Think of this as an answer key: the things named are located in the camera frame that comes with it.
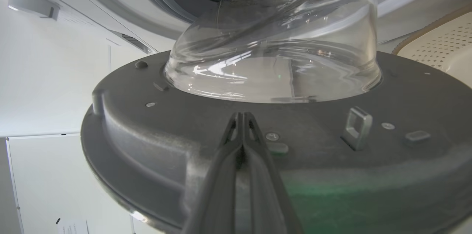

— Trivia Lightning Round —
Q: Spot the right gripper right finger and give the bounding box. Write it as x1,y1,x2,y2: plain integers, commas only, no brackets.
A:
243,113,303,234

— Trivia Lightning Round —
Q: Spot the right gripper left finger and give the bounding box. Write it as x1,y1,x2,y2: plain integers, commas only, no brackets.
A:
183,113,244,234

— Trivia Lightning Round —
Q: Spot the dark round glass washer door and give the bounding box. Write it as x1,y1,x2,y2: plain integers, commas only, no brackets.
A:
80,0,472,234

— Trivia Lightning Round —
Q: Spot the cream perforated laundry basket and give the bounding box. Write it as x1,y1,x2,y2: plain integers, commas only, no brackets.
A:
392,4,472,89

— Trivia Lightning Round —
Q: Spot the white paper sheet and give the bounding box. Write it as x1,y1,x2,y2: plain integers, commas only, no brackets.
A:
56,218,89,234

